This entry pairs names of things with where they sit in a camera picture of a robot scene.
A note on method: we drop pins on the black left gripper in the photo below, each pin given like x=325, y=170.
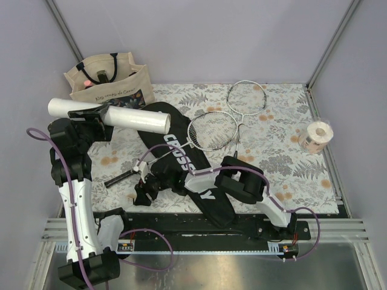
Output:
x=94, y=118

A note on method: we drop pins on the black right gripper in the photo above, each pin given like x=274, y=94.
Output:
x=142, y=190

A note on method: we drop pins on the white shuttlecock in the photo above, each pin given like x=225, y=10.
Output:
x=130, y=200

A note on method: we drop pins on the white shuttlecock tube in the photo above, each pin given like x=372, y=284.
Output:
x=137, y=119

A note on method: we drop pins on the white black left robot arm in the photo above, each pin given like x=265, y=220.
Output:
x=92, y=256

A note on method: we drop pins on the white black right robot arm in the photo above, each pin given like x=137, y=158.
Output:
x=247, y=184

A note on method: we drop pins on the beige floral tote bag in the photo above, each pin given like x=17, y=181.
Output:
x=129, y=83

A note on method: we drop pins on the dark bottle in tote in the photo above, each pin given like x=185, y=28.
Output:
x=102, y=77

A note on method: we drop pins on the black Crossway racket bag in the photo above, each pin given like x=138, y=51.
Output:
x=173, y=166

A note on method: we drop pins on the white racket near bag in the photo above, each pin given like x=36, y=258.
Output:
x=207, y=132

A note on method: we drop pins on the floral patterned table mat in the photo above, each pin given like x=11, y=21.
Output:
x=260, y=124

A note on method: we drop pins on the white racket far right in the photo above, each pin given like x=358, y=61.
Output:
x=247, y=99

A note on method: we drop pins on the wrapped toilet paper roll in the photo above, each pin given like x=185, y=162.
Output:
x=316, y=136

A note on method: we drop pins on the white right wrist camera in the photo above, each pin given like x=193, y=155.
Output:
x=142, y=169

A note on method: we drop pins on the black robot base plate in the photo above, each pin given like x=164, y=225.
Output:
x=168, y=223

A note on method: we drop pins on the aluminium frame rail front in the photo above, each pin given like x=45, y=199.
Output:
x=309, y=234

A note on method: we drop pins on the aluminium frame post left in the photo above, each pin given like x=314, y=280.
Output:
x=62, y=25

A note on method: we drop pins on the aluminium frame post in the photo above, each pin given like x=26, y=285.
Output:
x=334, y=41
x=62, y=25

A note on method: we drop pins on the aluminium frame post right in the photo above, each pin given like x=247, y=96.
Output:
x=334, y=41

